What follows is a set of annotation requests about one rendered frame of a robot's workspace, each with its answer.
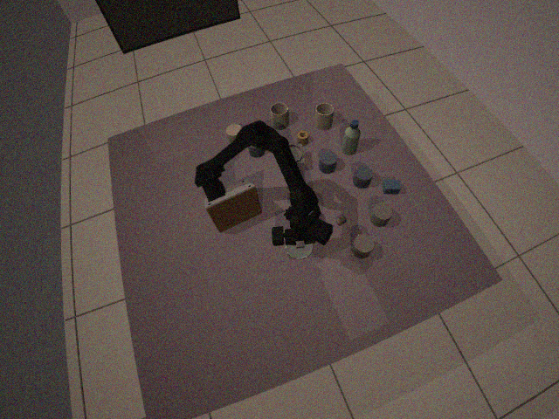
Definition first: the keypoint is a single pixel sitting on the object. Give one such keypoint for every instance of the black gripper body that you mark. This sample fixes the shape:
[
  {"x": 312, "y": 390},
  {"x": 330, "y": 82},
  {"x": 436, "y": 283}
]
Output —
[{"x": 278, "y": 236}]

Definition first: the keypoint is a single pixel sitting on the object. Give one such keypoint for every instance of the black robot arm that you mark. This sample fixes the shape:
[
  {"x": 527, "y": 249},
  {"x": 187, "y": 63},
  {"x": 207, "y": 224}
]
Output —
[{"x": 302, "y": 197}]

